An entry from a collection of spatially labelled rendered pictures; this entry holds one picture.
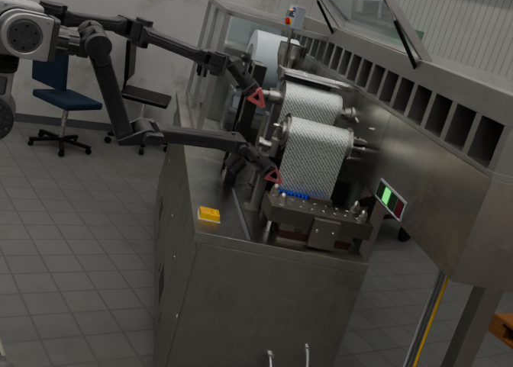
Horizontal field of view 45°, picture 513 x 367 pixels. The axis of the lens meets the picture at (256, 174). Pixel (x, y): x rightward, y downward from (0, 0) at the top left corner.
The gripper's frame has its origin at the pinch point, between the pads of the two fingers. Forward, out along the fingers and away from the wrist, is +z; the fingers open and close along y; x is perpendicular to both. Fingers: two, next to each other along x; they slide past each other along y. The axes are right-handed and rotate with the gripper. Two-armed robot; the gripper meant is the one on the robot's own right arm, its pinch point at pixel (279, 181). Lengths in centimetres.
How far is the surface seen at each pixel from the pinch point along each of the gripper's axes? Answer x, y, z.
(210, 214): -25.1, 13.3, -14.7
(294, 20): 51, -57, -29
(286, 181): 1.6, 0.2, 2.0
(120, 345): -113, -36, 17
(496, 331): 15, -111, 229
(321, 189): 9.1, 0.2, 14.7
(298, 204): -0.2, 13.2, 6.7
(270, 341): -43, 26, 34
